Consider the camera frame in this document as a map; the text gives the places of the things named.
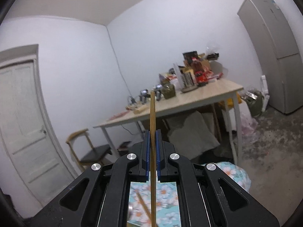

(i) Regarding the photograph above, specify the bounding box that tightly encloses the wooden chopstick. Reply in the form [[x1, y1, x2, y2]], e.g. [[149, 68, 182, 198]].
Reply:
[[149, 91, 157, 227], [136, 191, 152, 220]]

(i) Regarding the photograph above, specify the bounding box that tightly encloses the white sack under desk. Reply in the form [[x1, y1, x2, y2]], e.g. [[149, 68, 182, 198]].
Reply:
[[167, 111, 220, 159]]

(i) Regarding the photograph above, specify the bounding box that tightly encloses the floral blue quilt cover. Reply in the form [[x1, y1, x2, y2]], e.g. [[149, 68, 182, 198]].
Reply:
[[126, 162, 251, 226]]

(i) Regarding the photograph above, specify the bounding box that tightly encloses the jar of green pickles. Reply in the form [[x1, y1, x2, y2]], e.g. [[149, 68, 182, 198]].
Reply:
[[161, 82, 176, 100]]

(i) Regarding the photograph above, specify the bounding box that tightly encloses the wooden chair black seat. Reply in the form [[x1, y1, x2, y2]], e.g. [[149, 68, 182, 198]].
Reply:
[[65, 128, 112, 172]]

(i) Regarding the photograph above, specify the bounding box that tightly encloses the red drink bottle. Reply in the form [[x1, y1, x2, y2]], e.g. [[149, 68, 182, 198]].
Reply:
[[191, 58, 207, 87]]

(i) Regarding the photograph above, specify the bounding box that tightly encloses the long wooden desk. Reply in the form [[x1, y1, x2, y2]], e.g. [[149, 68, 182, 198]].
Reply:
[[94, 79, 243, 165]]

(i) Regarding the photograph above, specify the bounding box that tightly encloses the yellow plastic bag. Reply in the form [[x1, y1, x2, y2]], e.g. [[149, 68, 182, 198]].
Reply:
[[219, 94, 244, 107]]

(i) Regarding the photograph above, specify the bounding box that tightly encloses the white panel door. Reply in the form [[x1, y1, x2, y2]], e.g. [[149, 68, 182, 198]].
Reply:
[[0, 60, 75, 209]]

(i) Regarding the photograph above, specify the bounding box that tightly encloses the grey refrigerator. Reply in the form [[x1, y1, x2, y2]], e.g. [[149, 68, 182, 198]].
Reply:
[[237, 0, 302, 114]]

